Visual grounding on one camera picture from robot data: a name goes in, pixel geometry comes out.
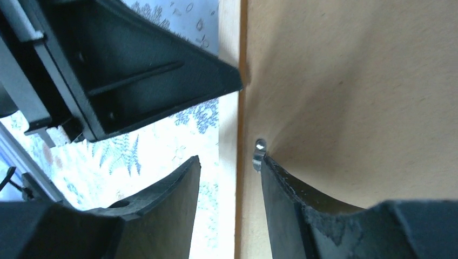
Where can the wooden picture frame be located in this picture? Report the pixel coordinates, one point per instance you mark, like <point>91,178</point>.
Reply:
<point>230,25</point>

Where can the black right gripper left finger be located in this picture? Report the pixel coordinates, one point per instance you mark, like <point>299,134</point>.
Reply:
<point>156,222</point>

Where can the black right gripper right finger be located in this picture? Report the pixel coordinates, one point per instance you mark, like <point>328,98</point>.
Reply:
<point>303,222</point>

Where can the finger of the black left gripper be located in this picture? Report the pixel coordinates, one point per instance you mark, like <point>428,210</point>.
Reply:
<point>121,72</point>

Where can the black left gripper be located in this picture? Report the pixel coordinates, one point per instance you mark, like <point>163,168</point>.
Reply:
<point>27,84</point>

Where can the brown cardboard backing board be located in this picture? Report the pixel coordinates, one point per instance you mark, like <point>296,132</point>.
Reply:
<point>356,98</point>

